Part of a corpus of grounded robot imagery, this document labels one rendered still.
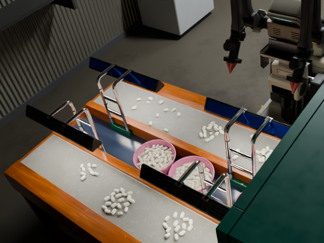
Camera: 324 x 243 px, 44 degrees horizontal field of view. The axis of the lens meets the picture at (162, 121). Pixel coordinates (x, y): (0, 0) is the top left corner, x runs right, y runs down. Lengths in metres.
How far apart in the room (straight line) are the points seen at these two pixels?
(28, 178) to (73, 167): 0.28
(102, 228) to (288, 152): 1.41
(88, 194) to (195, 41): 2.87
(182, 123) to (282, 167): 1.72
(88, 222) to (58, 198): 0.28
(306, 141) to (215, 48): 3.69
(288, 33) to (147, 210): 1.36
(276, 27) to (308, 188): 1.80
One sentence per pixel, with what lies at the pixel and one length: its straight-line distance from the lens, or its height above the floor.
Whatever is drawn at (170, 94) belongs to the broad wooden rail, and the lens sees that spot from 2.88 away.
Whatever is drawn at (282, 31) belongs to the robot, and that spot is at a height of 1.17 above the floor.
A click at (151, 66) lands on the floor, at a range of 4.58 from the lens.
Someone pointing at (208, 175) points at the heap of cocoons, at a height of 0.74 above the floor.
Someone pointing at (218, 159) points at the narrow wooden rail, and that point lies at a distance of 2.38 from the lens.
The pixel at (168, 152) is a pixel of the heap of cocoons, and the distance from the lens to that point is 2.50.
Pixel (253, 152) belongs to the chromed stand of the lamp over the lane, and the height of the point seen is 1.03.
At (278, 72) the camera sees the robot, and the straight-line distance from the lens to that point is 2.85.
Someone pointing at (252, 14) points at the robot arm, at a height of 1.29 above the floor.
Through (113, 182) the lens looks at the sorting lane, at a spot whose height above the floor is 0.74.
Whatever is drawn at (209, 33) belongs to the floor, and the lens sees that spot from 4.98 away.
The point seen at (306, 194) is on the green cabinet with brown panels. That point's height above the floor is 1.79.
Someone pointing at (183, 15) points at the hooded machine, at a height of 0.28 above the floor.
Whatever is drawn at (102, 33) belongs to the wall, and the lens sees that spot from 5.01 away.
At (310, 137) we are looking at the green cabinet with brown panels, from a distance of 1.07.
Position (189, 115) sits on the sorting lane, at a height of 0.74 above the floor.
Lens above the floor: 2.55
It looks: 42 degrees down
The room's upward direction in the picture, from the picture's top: 14 degrees counter-clockwise
